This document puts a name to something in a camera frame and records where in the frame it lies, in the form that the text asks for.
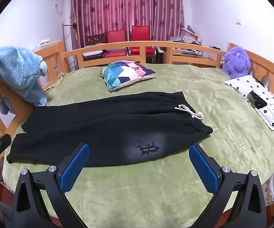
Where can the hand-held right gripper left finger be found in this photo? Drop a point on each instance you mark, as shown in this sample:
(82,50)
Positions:
(75,168)

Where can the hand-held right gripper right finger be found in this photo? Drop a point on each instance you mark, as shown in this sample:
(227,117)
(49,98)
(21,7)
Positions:
(203,168)

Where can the black fleece pants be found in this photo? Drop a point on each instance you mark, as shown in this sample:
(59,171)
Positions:
(103,123)

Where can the green plush blanket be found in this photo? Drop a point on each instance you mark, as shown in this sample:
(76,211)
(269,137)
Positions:
(151,194)

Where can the blue plush toy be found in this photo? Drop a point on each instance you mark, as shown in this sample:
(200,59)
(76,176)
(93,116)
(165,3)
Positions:
(13,68)

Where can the white floral pillow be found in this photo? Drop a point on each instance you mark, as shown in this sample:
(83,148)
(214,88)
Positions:
(243,85)

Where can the geometric patterned pillow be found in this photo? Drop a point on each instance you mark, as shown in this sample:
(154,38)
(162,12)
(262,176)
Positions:
(125,73)

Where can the white plastic storage box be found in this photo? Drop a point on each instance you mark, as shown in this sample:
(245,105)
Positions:
(45,44)

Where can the purple plush toy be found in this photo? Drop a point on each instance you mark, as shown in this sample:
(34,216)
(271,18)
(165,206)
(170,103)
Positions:
(236,61)

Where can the wooden coat rack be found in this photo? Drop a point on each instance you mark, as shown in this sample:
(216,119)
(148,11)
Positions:
(73,40)

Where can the dark wooden chair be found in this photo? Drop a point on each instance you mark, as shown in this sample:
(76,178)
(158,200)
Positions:
(95,40)

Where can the pile of papers and boxes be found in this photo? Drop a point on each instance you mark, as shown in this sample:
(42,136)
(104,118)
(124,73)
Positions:
(186,36)

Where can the red chair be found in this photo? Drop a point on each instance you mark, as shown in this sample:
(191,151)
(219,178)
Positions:
(140,34)
(116,38)

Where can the red striped curtain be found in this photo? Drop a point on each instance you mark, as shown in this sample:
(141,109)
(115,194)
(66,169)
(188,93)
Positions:
(127,4)

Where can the wooden bed frame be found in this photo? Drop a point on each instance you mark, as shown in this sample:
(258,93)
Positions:
(132,44)

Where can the white wall socket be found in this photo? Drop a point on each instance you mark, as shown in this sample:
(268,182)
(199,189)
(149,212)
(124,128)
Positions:
(55,5)

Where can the white wall switch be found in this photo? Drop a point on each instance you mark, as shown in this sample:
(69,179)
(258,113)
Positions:
(238,21)

